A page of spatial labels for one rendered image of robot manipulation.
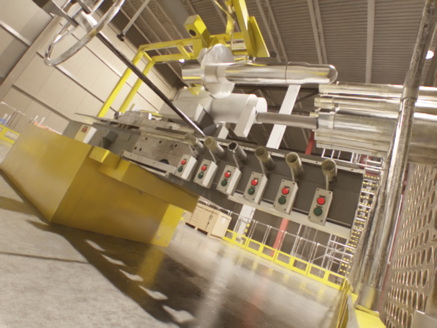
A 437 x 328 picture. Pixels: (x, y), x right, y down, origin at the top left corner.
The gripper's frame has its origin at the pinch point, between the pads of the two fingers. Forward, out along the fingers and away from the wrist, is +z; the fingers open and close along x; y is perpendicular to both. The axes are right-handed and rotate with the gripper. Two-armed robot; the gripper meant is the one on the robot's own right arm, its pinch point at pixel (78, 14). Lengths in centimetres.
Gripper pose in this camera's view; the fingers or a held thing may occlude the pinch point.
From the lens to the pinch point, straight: 97.4
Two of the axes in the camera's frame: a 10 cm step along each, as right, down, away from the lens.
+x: 7.3, -6.8, -0.2
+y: 5.4, 5.9, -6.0
